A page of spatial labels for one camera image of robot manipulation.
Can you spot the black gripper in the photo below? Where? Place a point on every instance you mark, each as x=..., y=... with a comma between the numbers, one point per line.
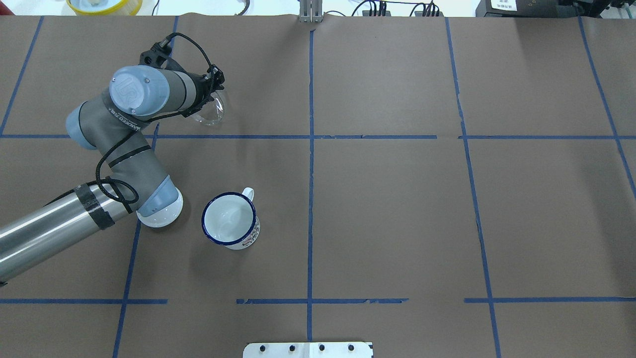
x=200, y=93

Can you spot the clear plastic funnel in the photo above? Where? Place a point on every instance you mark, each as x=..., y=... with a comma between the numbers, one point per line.
x=213, y=112

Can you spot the white enamel mug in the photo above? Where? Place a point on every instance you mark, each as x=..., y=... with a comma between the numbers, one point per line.
x=230, y=220

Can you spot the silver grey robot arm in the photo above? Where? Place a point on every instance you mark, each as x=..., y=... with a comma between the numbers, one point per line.
x=128, y=179

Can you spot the yellow tape roll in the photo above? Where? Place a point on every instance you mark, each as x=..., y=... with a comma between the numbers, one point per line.
x=105, y=7

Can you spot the brown paper table mat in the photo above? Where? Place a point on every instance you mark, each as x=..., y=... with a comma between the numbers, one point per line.
x=442, y=188

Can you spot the black computer box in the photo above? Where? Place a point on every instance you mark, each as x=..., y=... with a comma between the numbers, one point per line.
x=525, y=9

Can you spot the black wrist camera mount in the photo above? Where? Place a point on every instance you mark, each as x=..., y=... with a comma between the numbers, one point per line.
x=159, y=57

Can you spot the aluminium frame post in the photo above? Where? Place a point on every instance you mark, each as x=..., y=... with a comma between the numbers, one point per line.
x=310, y=11

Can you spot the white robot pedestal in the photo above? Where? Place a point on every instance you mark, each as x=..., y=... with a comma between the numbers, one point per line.
x=309, y=350

